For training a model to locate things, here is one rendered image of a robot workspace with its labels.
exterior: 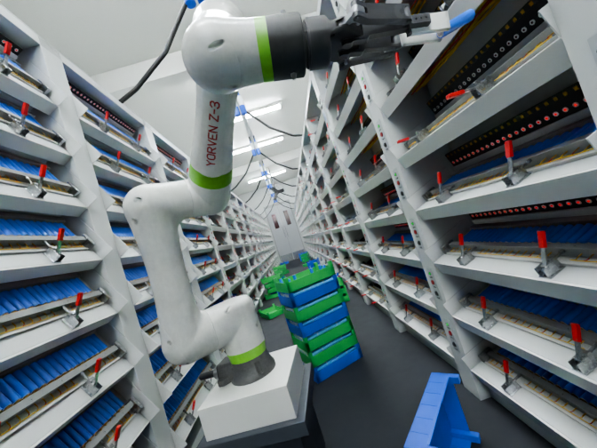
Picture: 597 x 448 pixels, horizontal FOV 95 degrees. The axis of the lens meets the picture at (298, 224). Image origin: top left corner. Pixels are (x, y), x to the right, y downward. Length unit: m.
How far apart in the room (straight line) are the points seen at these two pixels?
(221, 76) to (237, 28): 0.07
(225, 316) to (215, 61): 0.68
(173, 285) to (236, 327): 0.23
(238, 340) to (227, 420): 0.20
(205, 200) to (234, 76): 0.41
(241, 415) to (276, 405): 0.10
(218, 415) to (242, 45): 0.89
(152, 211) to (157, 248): 0.10
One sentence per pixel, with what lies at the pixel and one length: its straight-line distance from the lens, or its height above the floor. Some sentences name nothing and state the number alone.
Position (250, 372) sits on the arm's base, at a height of 0.40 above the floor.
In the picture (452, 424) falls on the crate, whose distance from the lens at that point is 1.17.
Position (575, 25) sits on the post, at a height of 0.90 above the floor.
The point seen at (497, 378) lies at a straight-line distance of 1.18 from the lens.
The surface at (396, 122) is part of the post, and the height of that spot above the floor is 1.03.
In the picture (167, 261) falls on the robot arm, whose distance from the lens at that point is 0.82.
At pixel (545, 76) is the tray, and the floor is 0.87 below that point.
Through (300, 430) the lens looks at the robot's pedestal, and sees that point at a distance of 0.90.
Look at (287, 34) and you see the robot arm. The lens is 0.49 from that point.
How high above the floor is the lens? 0.74
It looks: 3 degrees up
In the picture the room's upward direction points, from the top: 18 degrees counter-clockwise
